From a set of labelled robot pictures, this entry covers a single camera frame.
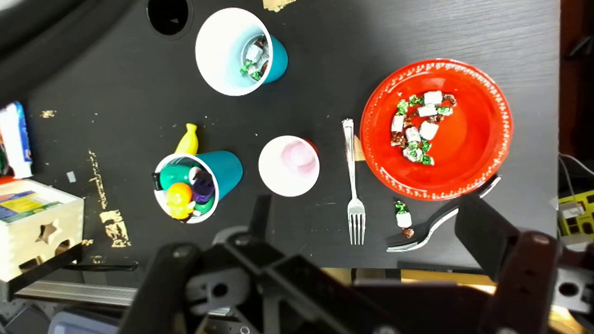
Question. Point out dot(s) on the red plastic bowl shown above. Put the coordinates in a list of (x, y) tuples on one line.
[(470, 146)]

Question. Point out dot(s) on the red paper cup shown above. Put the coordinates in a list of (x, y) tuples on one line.
[(288, 166)]

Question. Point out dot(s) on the stray sweet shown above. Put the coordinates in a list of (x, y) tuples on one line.
[(403, 220)]

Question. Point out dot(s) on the sweets pile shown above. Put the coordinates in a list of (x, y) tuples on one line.
[(416, 123)]

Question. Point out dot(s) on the silver metal fork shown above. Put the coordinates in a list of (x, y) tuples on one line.
[(355, 207)]

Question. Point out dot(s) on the blue cup with toys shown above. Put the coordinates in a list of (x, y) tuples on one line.
[(190, 188)]

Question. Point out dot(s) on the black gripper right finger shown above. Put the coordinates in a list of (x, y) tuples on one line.
[(520, 263)]

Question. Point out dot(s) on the yellow toy banana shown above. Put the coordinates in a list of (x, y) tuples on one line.
[(188, 144)]

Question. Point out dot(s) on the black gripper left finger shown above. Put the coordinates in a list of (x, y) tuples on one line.
[(186, 283)]

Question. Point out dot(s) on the empty blue cup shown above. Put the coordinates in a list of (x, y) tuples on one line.
[(236, 55)]

